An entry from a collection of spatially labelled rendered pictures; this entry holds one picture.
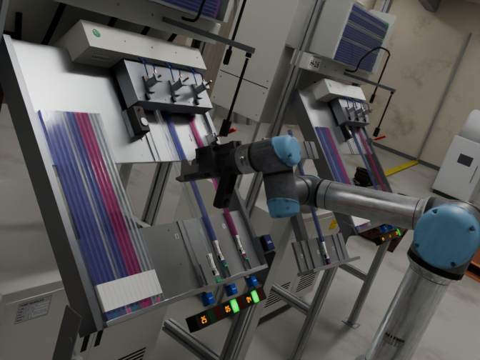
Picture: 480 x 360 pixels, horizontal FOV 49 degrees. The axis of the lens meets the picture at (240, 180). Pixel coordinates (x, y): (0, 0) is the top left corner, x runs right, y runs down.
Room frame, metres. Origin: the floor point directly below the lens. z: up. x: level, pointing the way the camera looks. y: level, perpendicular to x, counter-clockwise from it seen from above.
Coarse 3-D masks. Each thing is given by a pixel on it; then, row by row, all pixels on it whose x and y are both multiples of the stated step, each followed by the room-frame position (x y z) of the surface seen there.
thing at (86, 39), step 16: (80, 32) 1.36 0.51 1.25; (96, 32) 1.39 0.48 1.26; (112, 32) 1.45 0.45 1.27; (128, 32) 1.51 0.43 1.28; (64, 48) 1.39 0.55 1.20; (80, 48) 1.36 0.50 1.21; (96, 48) 1.36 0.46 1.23; (112, 48) 1.41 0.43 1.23; (128, 48) 1.47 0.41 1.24; (144, 48) 1.53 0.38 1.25; (160, 48) 1.60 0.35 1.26; (176, 48) 1.68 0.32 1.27; (192, 48) 1.76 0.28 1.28; (96, 64) 1.43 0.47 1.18; (112, 64) 1.47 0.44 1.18; (160, 64) 1.59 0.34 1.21; (176, 64) 1.64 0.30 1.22; (192, 64) 1.70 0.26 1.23
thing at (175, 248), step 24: (216, 216) 1.50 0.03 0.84; (240, 216) 1.60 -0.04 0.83; (144, 240) 1.21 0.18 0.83; (168, 240) 1.28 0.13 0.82; (192, 240) 1.36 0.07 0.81; (168, 264) 1.23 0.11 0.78; (192, 264) 1.30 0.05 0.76; (216, 264) 1.38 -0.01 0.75; (240, 264) 1.46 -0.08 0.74; (168, 288) 1.19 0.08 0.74; (192, 288) 1.25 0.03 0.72
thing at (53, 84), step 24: (24, 48) 1.26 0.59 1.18; (48, 48) 1.33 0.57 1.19; (24, 72) 1.22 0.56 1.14; (48, 72) 1.28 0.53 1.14; (72, 72) 1.35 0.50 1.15; (96, 72) 1.43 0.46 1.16; (48, 96) 1.23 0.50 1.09; (72, 96) 1.30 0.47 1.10; (96, 96) 1.37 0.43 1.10; (120, 120) 1.39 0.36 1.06; (120, 144) 1.34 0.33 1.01; (144, 144) 1.42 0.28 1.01; (192, 144) 1.60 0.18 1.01
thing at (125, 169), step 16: (16, 0) 1.37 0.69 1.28; (32, 0) 1.40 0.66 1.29; (48, 0) 1.44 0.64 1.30; (32, 16) 1.41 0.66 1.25; (48, 16) 1.45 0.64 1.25; (64, 16) 1.49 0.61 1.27; (80, 16) 1.54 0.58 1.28; (96, 16) 1.59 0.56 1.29; (32, 32) 1.42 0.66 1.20; (64, 32) 1.50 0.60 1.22; (160, 32) 1.83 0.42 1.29; (128, 176) 1.87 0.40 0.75
